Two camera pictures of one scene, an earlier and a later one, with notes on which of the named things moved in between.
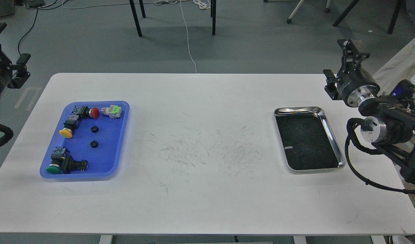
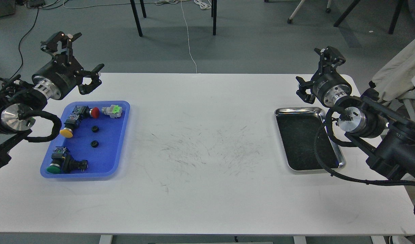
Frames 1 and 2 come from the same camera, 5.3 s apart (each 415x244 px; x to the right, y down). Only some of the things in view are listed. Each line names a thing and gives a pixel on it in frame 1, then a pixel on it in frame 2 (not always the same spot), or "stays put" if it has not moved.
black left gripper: (1, 67) -> (56, 79)
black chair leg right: (213, 15) stays put
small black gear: (94, 144) stays put
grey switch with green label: (114, 111) stays put
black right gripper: (354, 87) -> (329, 86)
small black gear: (94, 129) stays put
